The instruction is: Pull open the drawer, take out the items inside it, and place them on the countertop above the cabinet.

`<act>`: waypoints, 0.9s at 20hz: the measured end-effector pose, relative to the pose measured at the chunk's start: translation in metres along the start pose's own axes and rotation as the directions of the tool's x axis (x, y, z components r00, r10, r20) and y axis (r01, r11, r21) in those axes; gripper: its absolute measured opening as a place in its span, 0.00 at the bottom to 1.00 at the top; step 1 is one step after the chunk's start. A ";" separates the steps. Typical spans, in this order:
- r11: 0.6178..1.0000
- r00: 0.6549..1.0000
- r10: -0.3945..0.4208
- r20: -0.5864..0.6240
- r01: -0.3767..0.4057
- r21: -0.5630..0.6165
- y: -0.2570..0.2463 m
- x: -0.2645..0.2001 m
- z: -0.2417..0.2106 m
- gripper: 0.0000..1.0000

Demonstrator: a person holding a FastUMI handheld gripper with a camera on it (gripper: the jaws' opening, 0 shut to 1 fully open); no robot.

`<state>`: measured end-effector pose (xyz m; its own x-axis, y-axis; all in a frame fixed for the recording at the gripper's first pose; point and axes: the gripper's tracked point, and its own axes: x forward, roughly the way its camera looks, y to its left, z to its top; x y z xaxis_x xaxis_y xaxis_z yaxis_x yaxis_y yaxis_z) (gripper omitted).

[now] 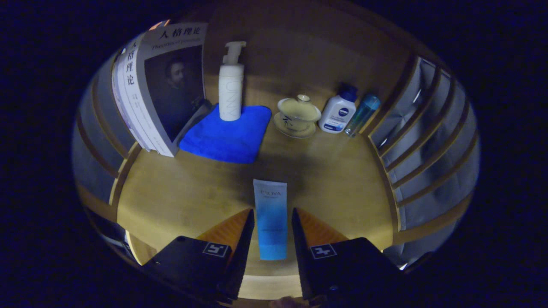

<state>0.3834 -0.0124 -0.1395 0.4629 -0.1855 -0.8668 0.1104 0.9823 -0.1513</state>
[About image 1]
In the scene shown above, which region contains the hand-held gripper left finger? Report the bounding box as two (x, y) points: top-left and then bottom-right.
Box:
(141, 208), (255, 302)

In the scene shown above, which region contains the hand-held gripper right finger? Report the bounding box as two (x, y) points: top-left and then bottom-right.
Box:
(292, 208), (403, 300)

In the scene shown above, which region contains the blue white tube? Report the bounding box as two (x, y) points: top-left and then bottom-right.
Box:
(253, 179), (288, 261)

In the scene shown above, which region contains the wooden countertop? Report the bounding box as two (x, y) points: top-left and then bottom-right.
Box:
(116, 77), (401, 276)

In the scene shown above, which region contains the wooden cabinet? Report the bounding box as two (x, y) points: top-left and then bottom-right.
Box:
(73, 0), (480, 274)

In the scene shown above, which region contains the blue folded cloth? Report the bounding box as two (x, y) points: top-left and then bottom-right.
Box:
(179, 104), (273, 165)

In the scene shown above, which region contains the cream saucer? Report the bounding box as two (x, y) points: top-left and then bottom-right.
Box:
(273, 112), (317, 139)

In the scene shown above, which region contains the cream lidded tea cup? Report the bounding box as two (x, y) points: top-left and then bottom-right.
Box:
(277, 95), (322, 132)

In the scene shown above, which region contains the white lotion bottle blue cap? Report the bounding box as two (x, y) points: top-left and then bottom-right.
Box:
(318, 84), (358, 134)

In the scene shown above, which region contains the teal slim bottle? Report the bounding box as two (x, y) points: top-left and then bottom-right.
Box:
(345, 94), (381, 137)

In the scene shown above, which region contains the white pump bottle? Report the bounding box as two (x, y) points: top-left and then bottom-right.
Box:
(218, 41), (247, 122)

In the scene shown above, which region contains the white book with portrait cover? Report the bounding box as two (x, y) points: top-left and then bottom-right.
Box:
(137, 22), (209, 157)

